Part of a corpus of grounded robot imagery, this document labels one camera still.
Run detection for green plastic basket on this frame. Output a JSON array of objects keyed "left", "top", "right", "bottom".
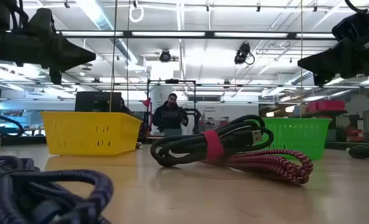
[{"left": 258, "top": 117, "right": 333, "bottom": 160}]

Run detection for thin hanging line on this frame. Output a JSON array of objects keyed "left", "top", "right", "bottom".
[{"left": 300, "top": 0, "right": 304, "bottom": 119}]

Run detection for black monitor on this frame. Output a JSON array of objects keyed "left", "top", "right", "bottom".
[{"left": 74, "top": 91, "right": 123, "bottom": 113}]

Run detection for purple braided cable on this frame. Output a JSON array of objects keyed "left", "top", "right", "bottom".
[{"left": 0, "top": 155, "right": 114, "bottom": 224}]

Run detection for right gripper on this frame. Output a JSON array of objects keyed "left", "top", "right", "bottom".
[{"left": 297, "top": 2, "right": 369, "bottom": 86}]

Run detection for red desk lamp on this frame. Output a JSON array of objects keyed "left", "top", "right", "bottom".
[{"left": 141, "top": 97, "right": 153, "bottom": 135}]

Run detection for black ceiling camera with cable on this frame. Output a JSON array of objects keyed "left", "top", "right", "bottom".
[{"left": 233, "top": 42, "right": 255, "bottom": 65}]

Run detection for yellowish hanging cable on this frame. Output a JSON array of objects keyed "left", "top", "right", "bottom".
[{"left": 108, "top": 0, "right": 119, "bottom": 113}]

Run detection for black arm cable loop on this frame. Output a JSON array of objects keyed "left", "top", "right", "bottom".
[{"left": 0, "top": 109, "right": 26, "bottom": 138}]

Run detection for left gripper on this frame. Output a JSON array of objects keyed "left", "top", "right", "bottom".
[{"left": 0, "top": 7, "right": 96, "bottom": 85}]

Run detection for red storage bins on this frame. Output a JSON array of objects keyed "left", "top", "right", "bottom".
[{"left": 306, "top": 100, "right": 347, "bottom": 113}]

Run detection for red white braided cable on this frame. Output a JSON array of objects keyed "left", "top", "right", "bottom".
[{"left": 202, "top": 149, "right": 314, "bottom": 185}]

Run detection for yellow plastic basket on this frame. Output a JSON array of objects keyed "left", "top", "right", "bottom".
[{"left": 40, "top": 111, "right": 143, "bottom": 156}]

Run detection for black cable with red strap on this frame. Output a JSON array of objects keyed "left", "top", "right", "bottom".
[{"left": 149, "top": 114, "right": 274, "bottom": 167}]

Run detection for white hanging cable ring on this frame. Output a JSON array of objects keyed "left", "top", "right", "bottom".
[{"left": 129, "top": 4, "right": 145, "bottom": 24}]

